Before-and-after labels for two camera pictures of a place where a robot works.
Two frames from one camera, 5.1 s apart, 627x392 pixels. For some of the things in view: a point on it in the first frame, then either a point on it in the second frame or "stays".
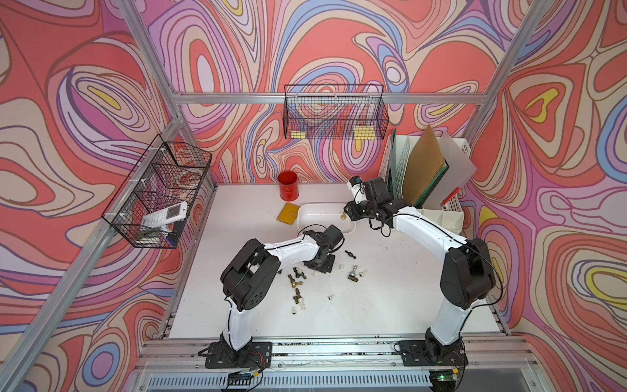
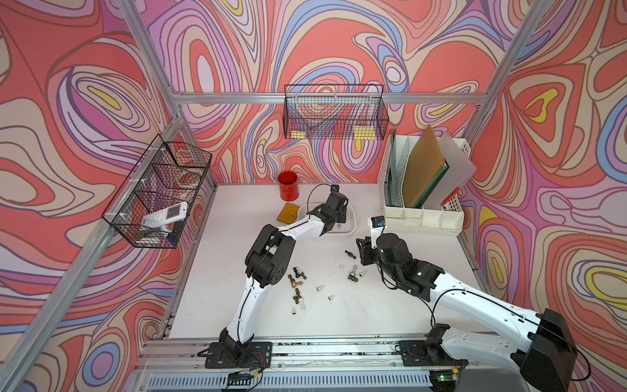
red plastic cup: x=288 y=186 stays
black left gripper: x=329 y=268 → x=341 y=214
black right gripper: x=352 y=212 → x=365 y=250
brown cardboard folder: x=424 y=158 stays
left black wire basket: x=148 y=207 stays
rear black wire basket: x=335 y=111 stays
